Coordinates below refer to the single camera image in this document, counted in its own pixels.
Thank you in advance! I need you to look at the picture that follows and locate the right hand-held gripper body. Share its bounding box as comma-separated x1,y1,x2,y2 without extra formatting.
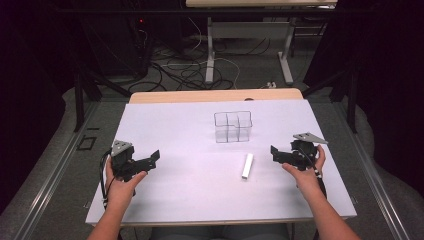
289,131,329,172

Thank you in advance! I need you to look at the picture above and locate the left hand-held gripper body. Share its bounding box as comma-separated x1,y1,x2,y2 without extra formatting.
110,139,148,183

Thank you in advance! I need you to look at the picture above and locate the person's left hand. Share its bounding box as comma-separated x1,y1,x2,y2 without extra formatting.
105,155,148,209

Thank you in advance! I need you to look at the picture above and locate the person's right hand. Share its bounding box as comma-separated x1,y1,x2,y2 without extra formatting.
281,144,327,200

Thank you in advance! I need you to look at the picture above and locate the long white box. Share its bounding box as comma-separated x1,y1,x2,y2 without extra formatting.
241,152,255,181

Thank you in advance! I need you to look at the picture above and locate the white table mat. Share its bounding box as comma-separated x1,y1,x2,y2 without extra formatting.
85,98,358,225

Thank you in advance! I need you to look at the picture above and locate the clear plastic organizer box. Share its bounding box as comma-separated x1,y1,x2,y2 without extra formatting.
213,110,253,144

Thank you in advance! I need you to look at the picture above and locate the black metal stand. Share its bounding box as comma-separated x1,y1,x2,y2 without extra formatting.
301,63,361,134
68,59,134,133

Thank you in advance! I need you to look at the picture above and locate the black computer tower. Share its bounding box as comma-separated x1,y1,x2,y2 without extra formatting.
96,13,154,79

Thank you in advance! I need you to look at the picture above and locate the desk with white legs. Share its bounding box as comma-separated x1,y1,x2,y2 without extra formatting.
185,0,338,86

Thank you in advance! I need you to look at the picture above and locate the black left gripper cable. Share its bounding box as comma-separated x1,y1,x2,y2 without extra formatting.
98,149,116,210

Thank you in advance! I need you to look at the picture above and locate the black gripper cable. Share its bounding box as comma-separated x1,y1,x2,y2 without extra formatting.
98,149,116,210
298,146,328,201

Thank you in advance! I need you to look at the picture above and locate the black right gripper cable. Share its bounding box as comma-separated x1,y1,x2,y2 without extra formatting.
298,146,328,201

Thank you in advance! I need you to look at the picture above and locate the black floor socket frame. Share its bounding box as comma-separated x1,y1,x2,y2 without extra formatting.
76,135,98,152

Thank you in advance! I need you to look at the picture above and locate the aluminium floor rail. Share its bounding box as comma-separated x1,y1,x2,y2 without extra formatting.
13,99,101,240
333,99,412,240

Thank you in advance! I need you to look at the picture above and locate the tangle of floor cables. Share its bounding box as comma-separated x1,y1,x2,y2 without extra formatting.
127,16,272,93

